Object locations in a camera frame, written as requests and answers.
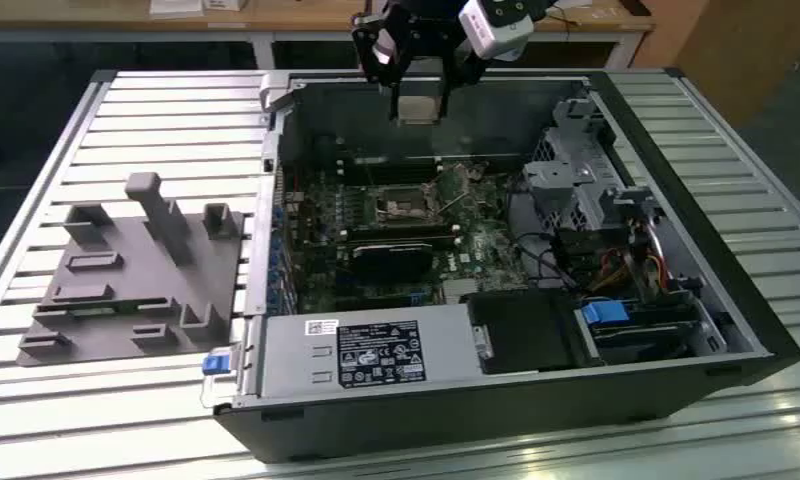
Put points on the silver CPU plate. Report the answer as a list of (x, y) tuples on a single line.
[(419, 111)]

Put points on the metal disk bay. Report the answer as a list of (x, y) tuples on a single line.
[(714, 330)]

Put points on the black drive bay cover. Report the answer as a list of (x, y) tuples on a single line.
[(527, 330)]

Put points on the white cardboard box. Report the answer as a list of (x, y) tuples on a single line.
[(176, 7), (226, 4)]

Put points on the blue power supply latch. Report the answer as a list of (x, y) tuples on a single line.
[(215, 362)]

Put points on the silver power supply unit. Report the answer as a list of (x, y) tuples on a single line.
[(294, 360)]

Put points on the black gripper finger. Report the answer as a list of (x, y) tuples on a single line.
[(463, 65), (376, 50)]

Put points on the black open PC case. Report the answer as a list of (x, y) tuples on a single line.
[(440, 425)]

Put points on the wooden desk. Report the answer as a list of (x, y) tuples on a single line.
[(107, 20)]

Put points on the metal drive cage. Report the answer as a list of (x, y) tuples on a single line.
[(574, 180)]

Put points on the wooden cabinet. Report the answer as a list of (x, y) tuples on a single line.
[(741, 50)]

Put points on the CPU socket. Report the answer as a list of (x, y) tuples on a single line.
[(403, 206)]

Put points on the black graphics card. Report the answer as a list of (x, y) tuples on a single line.
[(390, 267)]

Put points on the green motherboard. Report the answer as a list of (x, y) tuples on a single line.
[(487, 235)]

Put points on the silver chipset heatsink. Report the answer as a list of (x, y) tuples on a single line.
[(460, 290)]

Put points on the grey plastic parts rack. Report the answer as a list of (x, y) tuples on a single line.
[(140, 280)]

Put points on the blue disk carrier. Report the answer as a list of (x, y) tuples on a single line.
[(607, 312)]

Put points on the black RAM slot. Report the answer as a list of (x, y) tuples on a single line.
[(400, 229), (400, 242), (400, 238), (400, 233)]

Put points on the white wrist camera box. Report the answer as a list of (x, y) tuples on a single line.
[(494, 30)]

